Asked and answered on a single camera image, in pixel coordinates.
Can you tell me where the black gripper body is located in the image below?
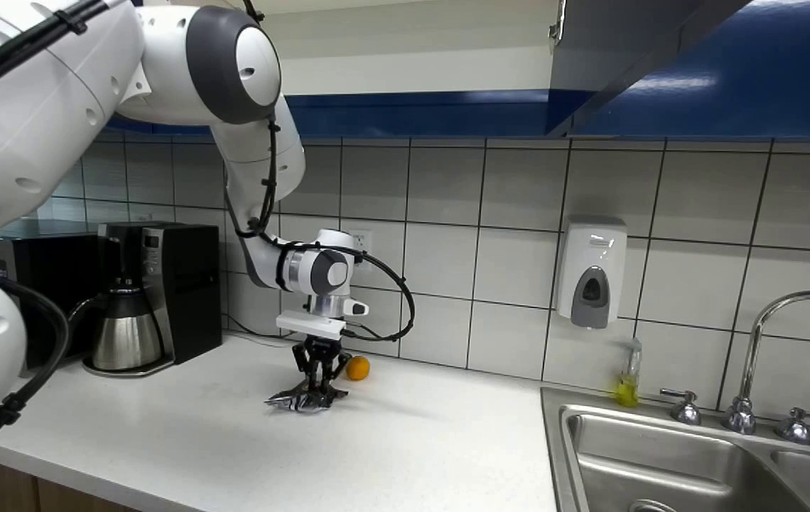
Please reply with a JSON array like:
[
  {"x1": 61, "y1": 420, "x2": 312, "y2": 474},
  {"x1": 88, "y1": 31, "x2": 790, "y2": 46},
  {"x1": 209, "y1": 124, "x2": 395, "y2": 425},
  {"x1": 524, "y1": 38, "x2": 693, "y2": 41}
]
[{"x1": 294, "y1": 335, "x2": 351, "y2": 373}]

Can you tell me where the wooden base cabinet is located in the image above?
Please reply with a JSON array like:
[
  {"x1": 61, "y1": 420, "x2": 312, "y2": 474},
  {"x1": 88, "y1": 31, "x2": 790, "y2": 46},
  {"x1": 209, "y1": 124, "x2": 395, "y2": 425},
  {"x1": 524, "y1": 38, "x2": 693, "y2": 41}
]
[{"x1": 0, "y1": 457, "x2": 142, "y2": 512}]

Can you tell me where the blue cabinet door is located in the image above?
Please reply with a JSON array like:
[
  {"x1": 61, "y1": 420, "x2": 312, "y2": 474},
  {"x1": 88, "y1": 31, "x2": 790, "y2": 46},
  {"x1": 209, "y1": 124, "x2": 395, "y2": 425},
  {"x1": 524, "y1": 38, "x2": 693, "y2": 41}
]
[{"x1": 546, "y1": 0, "x2": 756, "y2": 137}]

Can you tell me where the orange fruit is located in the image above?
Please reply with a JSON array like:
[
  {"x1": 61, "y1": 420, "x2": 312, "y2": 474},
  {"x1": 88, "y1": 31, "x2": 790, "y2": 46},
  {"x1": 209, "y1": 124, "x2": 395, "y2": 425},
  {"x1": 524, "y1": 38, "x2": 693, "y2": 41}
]
[{"x1": 344, "y1": 352, "x2": 372, "y2": 385}]

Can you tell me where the black steel coffee maker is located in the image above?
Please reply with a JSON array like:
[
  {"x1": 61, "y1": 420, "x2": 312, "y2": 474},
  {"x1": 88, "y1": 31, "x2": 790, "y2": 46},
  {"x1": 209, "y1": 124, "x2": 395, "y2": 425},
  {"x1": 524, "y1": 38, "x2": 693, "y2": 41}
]
[{"x1": 104, "y1": 221, "x2": 229, "y2": 373}]

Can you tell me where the stainless steel carafe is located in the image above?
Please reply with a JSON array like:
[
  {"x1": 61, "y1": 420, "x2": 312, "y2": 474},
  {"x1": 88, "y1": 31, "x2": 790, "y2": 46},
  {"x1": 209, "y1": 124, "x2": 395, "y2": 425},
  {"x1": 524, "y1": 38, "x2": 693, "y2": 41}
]
[{"x1": 65, "y1": 279, "x2": 172, "y2": 375}]

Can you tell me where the black microwave oven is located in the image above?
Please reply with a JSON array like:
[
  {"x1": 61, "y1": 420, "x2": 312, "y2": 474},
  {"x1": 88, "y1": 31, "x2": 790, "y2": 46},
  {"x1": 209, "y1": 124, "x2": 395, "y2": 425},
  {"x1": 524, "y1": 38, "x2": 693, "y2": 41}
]
[{"x1": 0, "y1": 218, "x2": 123, "y2": 373}]

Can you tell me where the yellow dish soap bottle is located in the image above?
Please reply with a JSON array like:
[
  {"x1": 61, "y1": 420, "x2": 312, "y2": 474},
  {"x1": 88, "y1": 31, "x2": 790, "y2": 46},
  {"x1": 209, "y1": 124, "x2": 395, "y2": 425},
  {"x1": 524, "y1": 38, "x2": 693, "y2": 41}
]
[{"x1": 609, "y1": 339, "x2": 645, "y2": 409}]

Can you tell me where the stainless steel double sink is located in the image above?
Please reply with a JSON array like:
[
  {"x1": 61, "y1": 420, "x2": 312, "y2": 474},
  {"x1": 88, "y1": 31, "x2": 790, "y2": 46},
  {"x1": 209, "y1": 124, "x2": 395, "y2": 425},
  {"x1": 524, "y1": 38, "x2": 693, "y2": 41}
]
[{"x1": 540, "y1": 380, "x2": 810, "y2": 512}]

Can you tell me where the chrome sink faucet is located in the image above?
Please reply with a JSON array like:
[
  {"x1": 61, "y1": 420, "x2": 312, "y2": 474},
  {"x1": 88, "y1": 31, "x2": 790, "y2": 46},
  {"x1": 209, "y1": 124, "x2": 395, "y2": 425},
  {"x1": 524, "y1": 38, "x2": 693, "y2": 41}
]
[{"x1": 656, "y1": 287, "x2": 810, "y2": 446}]

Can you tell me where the black robot wrist cable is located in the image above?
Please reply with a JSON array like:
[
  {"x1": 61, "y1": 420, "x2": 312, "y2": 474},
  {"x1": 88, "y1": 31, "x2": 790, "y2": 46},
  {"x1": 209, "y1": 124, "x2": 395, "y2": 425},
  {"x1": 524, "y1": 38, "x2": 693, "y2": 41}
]
[{"x1": 223, "y1": 112, "x2": 418, "y2": 345}]

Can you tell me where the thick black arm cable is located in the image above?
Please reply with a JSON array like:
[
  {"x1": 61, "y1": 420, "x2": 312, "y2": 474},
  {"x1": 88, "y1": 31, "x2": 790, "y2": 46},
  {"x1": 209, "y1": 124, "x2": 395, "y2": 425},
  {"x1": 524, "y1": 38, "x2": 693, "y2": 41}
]
[{"x1": 0, "y1": 235, "x2": 75, "y2": 512}]

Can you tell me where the blue wall cabinet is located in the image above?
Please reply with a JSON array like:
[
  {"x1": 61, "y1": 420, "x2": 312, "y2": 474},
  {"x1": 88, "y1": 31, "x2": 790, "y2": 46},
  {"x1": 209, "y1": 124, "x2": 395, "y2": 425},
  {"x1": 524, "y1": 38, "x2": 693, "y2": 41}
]
[{"x1": 104, "y1": 0, "x2": 810, "y2": 144}]

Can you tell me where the white wall soap dispenser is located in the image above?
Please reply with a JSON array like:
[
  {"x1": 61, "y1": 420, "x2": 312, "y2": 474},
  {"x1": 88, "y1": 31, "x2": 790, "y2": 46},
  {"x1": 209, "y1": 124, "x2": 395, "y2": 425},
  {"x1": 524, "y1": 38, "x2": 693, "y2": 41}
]
[{"x1": 555, "y1": 218, "x2": 631, "y2": 334}]

